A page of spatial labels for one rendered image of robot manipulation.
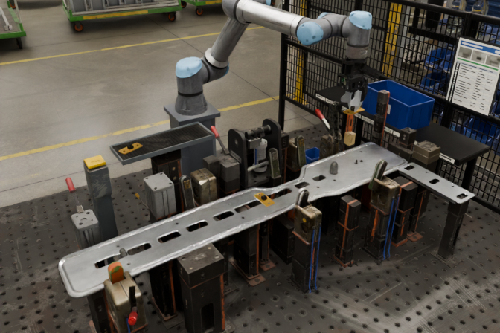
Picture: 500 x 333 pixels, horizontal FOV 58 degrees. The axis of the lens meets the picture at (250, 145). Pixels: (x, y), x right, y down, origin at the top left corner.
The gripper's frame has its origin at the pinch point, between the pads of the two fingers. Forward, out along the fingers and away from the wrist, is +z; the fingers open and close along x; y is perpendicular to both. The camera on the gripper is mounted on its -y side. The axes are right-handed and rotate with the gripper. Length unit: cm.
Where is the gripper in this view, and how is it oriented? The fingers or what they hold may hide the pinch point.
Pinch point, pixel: (354, 107)
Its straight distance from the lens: 176.7
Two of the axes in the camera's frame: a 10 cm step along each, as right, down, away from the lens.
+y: -8.2, 2.8, -5.0
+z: 0.0, 8.7, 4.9
